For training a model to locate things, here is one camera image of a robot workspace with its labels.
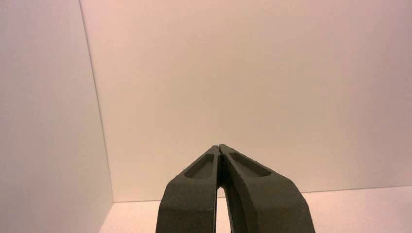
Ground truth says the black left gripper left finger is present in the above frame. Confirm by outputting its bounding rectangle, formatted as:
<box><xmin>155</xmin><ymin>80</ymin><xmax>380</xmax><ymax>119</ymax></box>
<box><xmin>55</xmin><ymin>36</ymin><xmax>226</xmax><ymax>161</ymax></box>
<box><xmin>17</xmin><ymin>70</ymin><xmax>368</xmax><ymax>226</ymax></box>
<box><xmin>155</xmin><ymin>145</ymin><xmax>221</xmax><ymax>233</ymax></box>

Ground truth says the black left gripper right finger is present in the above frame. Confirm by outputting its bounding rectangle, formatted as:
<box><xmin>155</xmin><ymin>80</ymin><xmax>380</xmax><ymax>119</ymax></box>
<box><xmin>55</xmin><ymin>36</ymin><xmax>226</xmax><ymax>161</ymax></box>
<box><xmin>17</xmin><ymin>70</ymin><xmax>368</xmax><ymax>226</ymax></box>
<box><xmin>219</xmin><ymin>144</ymin><xmax>316</xmax><ymax>233</ymax></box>

